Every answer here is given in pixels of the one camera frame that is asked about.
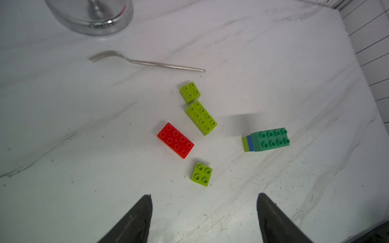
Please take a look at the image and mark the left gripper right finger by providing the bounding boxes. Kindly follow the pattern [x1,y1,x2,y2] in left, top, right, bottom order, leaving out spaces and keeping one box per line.
[256,193,312,243]

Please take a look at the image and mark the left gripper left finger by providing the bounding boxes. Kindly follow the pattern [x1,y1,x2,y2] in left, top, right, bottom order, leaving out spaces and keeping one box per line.
[98,194,153,243]

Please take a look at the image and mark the lime lego brick front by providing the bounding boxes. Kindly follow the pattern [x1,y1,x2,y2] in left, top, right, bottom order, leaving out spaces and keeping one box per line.
[242,136,250,152]

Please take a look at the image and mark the blue lego brick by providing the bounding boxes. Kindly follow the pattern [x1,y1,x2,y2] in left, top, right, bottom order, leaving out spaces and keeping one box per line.
[245,135,255,152]

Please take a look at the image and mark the dark green lego brick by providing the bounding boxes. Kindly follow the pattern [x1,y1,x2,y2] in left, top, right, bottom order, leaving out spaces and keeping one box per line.
[250,128,290,152]

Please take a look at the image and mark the lime lego brick centre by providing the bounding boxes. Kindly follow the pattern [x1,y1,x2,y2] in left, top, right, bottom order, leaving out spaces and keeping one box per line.
[190,163,213,187]

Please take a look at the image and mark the red lego brick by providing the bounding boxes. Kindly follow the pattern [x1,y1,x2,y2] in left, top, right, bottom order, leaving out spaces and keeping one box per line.
[157,123,194,159]

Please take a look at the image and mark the long lime lego brick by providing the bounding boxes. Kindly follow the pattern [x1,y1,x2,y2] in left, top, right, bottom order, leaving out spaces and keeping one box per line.
[185,101,217,136]

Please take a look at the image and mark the small lime lego brick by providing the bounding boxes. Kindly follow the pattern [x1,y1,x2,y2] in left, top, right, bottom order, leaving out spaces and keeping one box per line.
[179,82,201,104]

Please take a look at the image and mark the silver glass holder stand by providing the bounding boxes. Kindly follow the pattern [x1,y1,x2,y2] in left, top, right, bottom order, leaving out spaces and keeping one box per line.
[45,0,134,36]

